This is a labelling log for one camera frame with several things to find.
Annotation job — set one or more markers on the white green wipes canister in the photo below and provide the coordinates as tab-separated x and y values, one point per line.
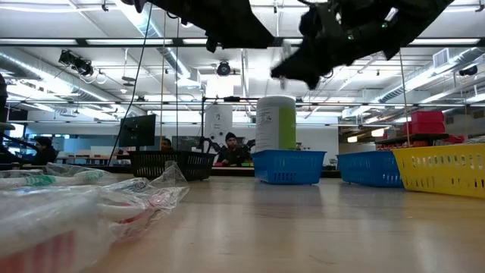
274	125

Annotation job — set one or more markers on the blue plastic basket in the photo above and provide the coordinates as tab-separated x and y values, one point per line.
288	167
369	168

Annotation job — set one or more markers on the person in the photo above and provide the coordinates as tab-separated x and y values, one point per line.
165	145
44	149
231	151

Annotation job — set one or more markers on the green wrapped toothbrush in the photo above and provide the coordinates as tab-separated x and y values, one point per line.
38	180

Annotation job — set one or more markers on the pile of clear plastic packets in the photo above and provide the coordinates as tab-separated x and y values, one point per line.
125	216

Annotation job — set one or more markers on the white sign panel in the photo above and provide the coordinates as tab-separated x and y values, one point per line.
218	125

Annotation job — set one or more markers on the black plastic basket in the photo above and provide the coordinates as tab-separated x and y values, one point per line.
189	165

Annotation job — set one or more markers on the dark storage shelf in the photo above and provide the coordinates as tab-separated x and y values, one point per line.
413	138

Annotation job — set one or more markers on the black computer monitor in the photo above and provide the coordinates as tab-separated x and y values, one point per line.
136	130

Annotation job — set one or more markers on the silver ventilation duct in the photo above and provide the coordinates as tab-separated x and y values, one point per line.
45	77
428	74

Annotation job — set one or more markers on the black background stand frame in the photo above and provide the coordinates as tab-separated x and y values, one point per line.
235	99

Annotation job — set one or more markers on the black ceiling dome camera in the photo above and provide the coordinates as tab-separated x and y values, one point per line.
223	68

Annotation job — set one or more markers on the red storage bin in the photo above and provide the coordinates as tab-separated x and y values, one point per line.
428	117
426	128

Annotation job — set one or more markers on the yellow plastic basket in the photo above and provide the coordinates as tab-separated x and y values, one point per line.
439	170

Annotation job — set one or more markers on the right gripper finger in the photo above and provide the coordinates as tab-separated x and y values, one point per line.
320	74
299	66

